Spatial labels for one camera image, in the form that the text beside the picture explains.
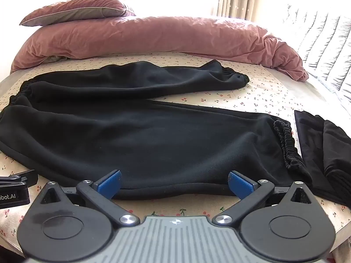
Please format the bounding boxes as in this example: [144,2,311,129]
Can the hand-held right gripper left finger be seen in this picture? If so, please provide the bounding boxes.
[38,169,141,227]

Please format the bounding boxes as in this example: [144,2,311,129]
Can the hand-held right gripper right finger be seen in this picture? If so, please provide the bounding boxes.
[211,170,315,227]

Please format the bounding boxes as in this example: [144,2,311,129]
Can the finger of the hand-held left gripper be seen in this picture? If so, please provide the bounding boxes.
[0,169,38,188]

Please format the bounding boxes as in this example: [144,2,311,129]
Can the black pants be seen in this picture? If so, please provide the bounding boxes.
[0,60,312,200]

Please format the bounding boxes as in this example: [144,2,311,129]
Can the folded black cloth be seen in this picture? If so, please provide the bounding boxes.
[294,110,351,208]

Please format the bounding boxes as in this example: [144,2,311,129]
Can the cherry print bedsheet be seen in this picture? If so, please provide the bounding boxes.
[0,51,351,254]

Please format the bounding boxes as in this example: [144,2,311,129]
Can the pink duvet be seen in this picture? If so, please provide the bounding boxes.
[10,16,310,82]

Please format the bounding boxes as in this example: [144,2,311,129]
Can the grey quilted blanket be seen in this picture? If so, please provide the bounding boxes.
[282,4,351,107]

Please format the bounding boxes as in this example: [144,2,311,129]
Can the pink pillow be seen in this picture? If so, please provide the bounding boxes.
[20,0,136,27]

